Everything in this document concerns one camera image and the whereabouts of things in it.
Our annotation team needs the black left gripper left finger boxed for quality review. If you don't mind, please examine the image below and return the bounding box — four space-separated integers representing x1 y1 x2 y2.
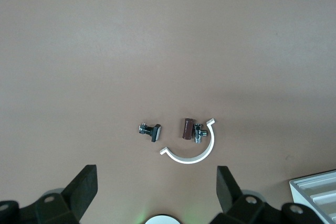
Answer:
0 165 98 224

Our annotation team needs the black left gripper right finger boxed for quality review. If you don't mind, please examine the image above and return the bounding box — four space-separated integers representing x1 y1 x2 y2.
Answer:
209 165 326 224

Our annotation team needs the white drawer cabinet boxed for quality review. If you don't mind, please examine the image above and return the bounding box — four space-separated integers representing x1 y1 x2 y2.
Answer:
288 169 336 224

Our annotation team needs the chrome valve fitting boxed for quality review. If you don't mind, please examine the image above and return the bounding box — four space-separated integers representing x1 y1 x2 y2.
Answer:
193 123 208 144

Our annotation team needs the brown cylinder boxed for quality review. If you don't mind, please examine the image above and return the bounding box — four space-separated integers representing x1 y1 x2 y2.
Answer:
181 117 195 141

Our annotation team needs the brown table cover mat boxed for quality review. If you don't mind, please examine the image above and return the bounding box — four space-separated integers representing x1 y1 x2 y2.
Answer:
0 0 336 224

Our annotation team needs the white half-ring pipe clamp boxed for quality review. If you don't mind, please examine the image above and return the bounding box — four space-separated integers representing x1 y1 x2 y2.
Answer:
159 118 217 165

